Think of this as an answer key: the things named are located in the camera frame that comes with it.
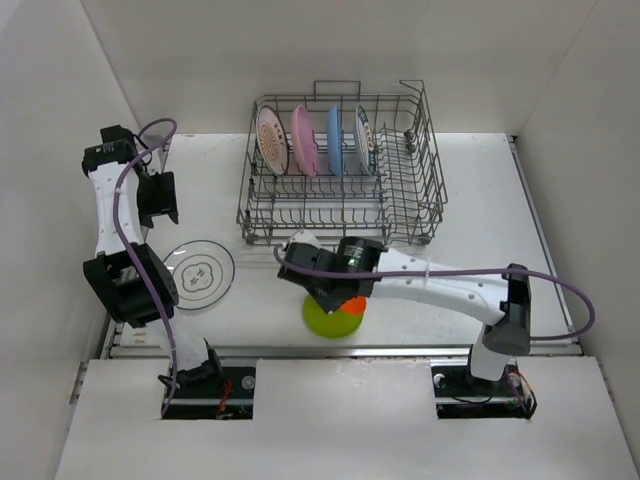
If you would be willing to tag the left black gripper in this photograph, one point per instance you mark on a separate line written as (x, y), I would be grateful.
(163, 204)

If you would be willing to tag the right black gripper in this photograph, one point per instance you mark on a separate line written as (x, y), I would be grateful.
(328, 303)

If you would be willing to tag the small orange plate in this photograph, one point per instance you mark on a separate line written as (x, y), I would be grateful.
(355, 306)

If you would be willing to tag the small green plate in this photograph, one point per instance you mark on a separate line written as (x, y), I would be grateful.
(334, 325)

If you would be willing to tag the white plate dark line emblem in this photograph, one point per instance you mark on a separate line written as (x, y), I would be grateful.
(203, 271)

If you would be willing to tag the white plate teal lettered rim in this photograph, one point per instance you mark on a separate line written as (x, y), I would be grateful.
(365, 142)

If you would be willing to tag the white plate orange sunburst pattern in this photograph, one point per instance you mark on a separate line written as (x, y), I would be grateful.
(272, 140)

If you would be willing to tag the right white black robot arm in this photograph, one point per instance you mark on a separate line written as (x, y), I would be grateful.
(500, 301)

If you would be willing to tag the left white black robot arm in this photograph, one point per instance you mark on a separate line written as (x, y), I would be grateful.
(128, 277)

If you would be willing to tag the pink plate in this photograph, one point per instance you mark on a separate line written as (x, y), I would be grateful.
(304, 145)

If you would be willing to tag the blue plate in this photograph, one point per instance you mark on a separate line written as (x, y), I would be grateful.
(334, 140)

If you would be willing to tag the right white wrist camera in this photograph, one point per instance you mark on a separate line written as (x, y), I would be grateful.
(304, 236)

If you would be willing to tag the grey wire dish rack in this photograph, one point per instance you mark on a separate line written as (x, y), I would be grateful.
(403, 203)

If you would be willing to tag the front aluminium rail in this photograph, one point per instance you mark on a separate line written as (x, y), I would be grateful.
(122, 352)

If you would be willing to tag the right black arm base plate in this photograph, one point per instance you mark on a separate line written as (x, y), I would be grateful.
(458, 395)

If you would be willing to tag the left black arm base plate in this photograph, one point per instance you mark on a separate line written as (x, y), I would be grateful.
(230, 397)

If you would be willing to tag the right aluminium rail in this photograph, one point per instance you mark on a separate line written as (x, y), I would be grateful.
(550, 267)

